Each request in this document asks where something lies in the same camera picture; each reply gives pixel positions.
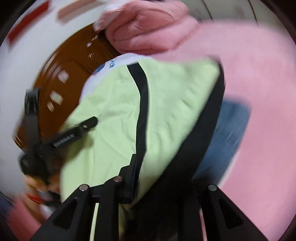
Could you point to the brown wooden headboard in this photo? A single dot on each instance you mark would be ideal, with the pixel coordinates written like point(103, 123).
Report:
point(69, 69)

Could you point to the pink bed blanket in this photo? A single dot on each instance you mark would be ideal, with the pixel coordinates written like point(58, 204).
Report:
point(254, 69)

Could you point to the pink pillow with lace trim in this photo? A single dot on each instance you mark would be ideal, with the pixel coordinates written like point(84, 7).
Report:
point(143, 11)

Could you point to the white printed pillow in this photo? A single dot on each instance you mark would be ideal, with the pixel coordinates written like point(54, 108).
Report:
point(101, 74)

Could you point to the person's left hand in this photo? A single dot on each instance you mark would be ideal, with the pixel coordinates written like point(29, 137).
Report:
point(34, 183)

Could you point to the folded blue jeans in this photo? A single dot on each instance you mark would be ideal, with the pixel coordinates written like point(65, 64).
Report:
point(226, 134)

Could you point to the person's left forearm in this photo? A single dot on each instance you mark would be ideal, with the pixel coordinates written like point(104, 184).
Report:
point(20, 220)

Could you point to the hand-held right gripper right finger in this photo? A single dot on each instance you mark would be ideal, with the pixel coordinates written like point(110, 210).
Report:
point(208, 204)

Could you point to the folded pink quilt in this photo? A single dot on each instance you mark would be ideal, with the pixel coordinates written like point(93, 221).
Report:
point(143, 39)

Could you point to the red wall sticker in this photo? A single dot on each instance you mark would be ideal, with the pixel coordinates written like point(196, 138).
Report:
point(27, 23)

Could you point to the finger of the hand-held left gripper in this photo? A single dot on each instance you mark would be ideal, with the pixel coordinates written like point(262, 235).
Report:
point(31, 109)
point(76, 131)

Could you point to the green and black hooded jacket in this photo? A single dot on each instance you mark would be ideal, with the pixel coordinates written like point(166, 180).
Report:
point(111, 104)

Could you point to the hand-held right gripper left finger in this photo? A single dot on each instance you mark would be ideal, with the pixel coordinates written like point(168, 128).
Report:
point(129, 183)

